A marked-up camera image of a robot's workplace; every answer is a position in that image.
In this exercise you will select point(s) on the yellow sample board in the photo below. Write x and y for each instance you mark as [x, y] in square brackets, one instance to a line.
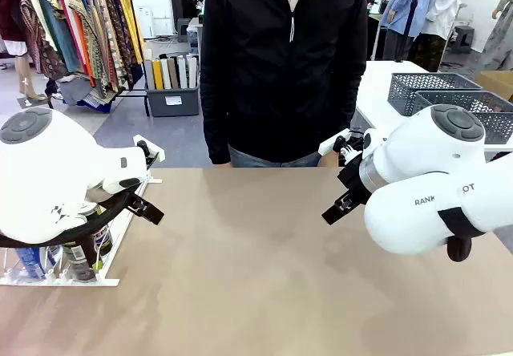
[158, 74]

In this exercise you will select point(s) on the teal hanging garment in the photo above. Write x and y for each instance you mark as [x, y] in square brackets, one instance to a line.
[60, 31]

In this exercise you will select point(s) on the white can dispenser rack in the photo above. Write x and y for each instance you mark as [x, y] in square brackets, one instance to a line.
[100, 282]

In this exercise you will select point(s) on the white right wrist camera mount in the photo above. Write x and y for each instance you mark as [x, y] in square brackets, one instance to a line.
[332, 143]

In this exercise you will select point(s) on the black plastic stool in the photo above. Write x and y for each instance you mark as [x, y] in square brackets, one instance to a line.
[463, 37]

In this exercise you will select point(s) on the person's left forearm black sleeve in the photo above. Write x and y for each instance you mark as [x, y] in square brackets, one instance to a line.
[356, 91]

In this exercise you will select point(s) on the black Pepsi can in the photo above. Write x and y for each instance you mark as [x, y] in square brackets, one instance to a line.
[103, 240]

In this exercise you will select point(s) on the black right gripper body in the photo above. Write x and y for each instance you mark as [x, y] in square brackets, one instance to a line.
[354, 175]

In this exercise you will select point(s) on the grey folded cloth pile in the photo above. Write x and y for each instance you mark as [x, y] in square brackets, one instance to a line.
[74, 89]

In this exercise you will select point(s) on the person in black jacket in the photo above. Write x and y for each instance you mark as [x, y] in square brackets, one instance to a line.
[280, 91]

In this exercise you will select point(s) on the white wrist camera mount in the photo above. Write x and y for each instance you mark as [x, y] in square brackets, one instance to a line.
[157, 152]
[332, 143]

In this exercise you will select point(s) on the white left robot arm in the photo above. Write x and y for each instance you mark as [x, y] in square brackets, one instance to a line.
[48, 163]

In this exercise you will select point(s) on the maroon hanging garment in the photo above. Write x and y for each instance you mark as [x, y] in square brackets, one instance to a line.
[10, 3]

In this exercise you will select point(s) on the grey plastic woven basket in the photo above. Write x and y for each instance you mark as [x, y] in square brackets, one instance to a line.
[497, 119]
[405, 91]

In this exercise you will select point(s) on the person's right forearm black sleeve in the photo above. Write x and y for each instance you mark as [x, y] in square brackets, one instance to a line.
[216, 131]

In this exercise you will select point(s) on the brown sample board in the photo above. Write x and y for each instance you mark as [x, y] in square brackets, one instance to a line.
[173, 73]

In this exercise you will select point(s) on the black stand pole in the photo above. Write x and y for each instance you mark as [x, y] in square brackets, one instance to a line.
[413, 11]

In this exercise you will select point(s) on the mannequin legs with shoes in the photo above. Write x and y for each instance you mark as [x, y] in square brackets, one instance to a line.
[25, 79]

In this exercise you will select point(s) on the person's left hand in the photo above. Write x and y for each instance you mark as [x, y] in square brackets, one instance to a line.
[329, 160]

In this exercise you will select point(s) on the light grey sample board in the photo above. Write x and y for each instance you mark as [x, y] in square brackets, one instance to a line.
[182, 71]
[192, 70]

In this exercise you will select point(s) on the orange hanging garment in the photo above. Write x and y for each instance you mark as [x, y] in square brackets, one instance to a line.
[85, 51]

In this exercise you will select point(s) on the grey plastic storage bin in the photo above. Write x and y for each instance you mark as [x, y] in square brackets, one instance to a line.
[172, 101]

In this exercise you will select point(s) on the white sample board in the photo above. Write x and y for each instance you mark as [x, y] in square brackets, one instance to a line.
[165, 74]

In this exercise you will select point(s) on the dark patterned hanging garment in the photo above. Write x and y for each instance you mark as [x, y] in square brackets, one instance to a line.
[116, 31]

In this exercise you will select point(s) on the white coat on mannequin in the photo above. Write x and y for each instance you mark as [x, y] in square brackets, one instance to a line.
[445, 3]

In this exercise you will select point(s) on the beige green patterned garment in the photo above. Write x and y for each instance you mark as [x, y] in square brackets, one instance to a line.
[94, 35]

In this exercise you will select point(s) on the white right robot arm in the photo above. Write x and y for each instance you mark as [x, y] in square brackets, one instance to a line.
[421, 151]

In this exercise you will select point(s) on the brown cardboard box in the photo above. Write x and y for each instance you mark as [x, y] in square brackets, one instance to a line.
[497, 81]

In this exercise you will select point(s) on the yellow hanging garment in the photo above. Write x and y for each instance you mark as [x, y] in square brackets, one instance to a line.
[130, 19]

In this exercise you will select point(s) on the white side table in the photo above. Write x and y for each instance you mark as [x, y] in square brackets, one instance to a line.
[376, 91]

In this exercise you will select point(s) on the brown patterned hanging garment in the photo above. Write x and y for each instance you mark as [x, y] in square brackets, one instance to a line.
[40, 47]

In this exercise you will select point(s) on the black beverage can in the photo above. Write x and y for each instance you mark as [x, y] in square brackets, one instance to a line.
[80, 264]

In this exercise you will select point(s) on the grey metal workbench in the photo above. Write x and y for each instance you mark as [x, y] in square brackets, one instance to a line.
[194, 35]

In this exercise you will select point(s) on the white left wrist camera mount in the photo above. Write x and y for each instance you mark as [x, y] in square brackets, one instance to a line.
[157, 152]

